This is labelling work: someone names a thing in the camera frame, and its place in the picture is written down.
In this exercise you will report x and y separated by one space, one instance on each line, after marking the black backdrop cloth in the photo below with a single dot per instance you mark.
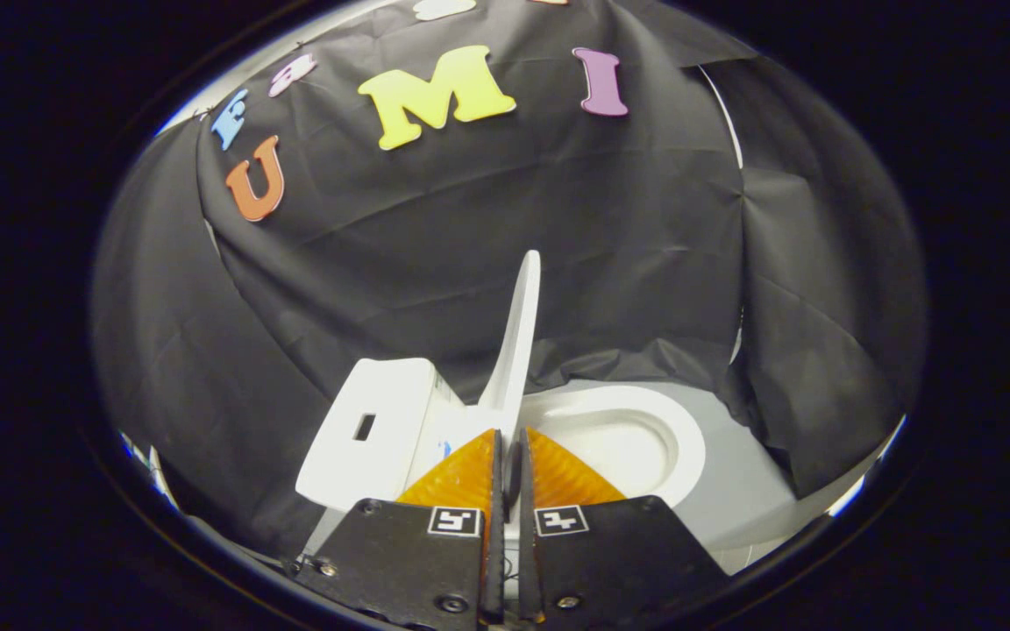
470 263

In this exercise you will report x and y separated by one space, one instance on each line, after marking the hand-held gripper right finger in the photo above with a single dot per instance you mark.
528 543

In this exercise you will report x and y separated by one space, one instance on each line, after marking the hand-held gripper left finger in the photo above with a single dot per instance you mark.
494 543

